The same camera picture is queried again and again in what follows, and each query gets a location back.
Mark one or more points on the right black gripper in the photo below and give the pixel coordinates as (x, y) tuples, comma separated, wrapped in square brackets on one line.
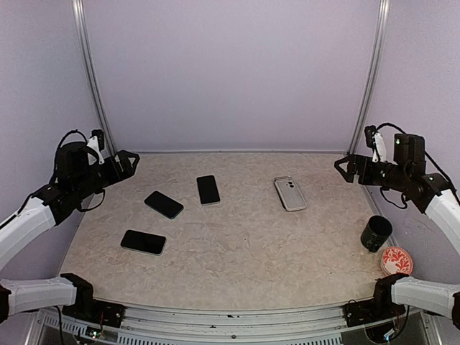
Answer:
[(356, 163)]

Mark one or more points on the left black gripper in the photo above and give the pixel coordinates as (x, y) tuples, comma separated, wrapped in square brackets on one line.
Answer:
[(117, 175)]

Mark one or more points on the black phone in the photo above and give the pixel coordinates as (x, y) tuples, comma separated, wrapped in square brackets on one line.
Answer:
[(207, 189), (163, 204), (143, 242)]

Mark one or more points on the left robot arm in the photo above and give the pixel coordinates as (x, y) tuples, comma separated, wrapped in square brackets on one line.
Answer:
[(79, 172)]

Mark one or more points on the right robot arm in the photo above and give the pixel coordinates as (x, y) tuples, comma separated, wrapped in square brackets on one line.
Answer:
[(434, 195)]

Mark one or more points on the black cup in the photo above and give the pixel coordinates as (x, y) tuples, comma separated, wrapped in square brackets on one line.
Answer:
[(376, 232)]

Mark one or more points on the red white patterned coaster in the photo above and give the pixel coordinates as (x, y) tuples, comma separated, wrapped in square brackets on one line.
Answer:
[(396, 260)]

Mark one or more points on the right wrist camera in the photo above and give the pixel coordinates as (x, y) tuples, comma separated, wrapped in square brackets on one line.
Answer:
[(375, 141)]

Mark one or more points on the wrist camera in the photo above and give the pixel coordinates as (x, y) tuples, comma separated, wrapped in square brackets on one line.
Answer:
[(97, 144), (375, 141)]

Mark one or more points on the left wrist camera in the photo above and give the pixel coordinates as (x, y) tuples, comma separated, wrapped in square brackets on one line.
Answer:
[(97, 144)]

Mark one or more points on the right aluminium corner post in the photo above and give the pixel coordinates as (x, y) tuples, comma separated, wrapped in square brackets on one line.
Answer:
[(377, 48)]

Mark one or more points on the aluminium corner post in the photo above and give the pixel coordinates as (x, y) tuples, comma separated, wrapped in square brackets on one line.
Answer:
[(85, 47), (377, 48)]

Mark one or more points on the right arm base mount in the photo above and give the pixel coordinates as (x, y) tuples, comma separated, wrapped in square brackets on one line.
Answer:
[(379, 307)]

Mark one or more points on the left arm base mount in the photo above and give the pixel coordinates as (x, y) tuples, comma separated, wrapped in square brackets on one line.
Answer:
[(87, 308)]

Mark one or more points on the aluminium front rail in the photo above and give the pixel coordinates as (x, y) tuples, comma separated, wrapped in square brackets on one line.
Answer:
[(314, 325)]

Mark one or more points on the left aluminium corner post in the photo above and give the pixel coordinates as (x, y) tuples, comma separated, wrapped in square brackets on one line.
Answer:
[(85, 47)]

